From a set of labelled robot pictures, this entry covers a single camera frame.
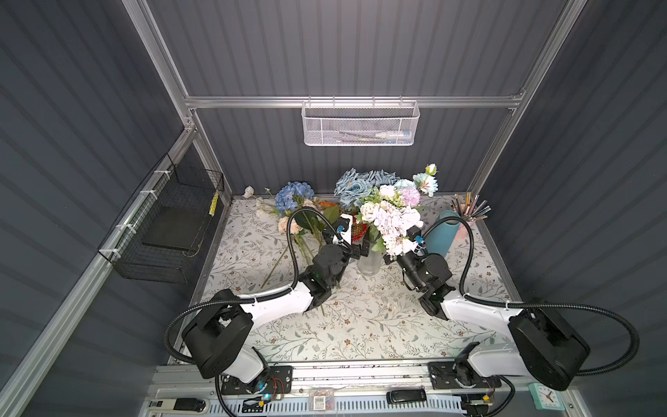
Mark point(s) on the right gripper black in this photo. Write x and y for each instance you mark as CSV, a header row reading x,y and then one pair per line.
x,y
398,257

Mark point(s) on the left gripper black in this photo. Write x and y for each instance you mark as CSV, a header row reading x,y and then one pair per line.
x,y
352,248

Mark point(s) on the clear glass vase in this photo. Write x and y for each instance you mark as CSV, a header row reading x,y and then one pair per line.
x,y
370,264

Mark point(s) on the red gerbera flower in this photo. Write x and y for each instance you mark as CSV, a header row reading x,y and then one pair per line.
x,y
359,231

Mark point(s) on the white pink flower bunch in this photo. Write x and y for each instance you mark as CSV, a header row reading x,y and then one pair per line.
x,y
390,211

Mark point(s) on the dusty blue rose bunch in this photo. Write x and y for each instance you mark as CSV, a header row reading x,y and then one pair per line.
x,y
353,186

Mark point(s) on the pale aqua peony stem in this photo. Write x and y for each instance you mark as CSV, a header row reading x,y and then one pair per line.
x,y
425,182

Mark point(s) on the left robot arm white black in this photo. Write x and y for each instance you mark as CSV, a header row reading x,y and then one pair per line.
x,y
212,335

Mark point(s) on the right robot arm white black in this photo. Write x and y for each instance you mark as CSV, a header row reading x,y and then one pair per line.
x,y
542,344

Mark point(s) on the teal ceramic vase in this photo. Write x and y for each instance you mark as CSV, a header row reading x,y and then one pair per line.
x,y
441,238

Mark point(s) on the pink pencil cup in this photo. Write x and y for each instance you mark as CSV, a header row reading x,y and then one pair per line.
x,y
462,233

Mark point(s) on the floral patterned table mat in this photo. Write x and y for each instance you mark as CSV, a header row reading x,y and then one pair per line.
x,y
367,318

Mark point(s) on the blue hydrangea flower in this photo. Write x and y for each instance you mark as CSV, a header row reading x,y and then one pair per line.
x,y
292,195

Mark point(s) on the black remote device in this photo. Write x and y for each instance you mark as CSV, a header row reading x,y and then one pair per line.
x,y
404,396

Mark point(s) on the white marker in basket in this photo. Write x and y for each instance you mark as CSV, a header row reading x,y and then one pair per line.
x,y
391,136

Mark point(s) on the teal small clock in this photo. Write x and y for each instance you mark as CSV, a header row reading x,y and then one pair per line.
x,y
545,398

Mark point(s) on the white power strip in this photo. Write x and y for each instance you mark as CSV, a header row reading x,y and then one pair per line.
x,y
179,406

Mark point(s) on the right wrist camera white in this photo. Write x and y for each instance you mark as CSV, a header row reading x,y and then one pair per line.
x,y
419,245

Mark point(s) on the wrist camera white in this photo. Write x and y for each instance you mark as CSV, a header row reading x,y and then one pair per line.
x,y
343,230
419,245

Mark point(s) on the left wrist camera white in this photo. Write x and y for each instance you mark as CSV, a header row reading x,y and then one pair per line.
x,y
343,230

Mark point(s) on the white wire mesh basket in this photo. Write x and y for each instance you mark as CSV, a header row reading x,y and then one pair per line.
x,y
323,119

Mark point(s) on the black wire basket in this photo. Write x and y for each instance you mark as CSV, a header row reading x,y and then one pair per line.
x,y
169,227

